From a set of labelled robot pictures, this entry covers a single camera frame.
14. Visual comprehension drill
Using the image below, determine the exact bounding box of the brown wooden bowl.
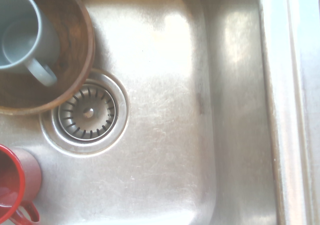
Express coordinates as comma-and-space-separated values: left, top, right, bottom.
0, 0, 96, 116

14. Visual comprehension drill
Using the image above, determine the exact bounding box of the metal sink drain strainer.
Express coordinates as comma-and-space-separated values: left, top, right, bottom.
39, 68, 131, 157

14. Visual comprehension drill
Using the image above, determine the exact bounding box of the grey-blue ceramic mug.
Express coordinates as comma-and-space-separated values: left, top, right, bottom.
0, 0, 61, 87

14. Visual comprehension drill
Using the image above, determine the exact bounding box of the stainless steel sink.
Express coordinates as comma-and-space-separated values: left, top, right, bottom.
0, 0, 320, 225

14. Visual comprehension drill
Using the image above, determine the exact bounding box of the red mug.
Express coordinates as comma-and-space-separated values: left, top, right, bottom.
0, 144, 43, 224

